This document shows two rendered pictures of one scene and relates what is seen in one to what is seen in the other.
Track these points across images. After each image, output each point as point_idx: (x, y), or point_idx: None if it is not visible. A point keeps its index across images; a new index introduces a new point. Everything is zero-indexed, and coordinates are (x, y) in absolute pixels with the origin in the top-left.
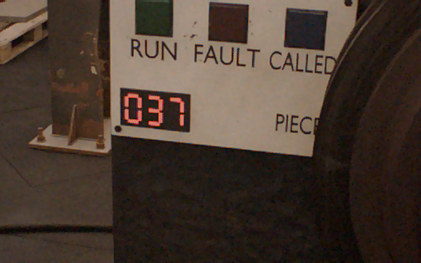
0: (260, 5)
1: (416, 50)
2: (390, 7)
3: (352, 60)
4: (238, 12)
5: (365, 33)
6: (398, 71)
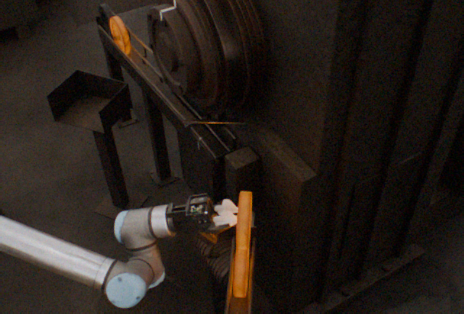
0: None
1: None
2: None
3: None
4: None
5: None
6: None
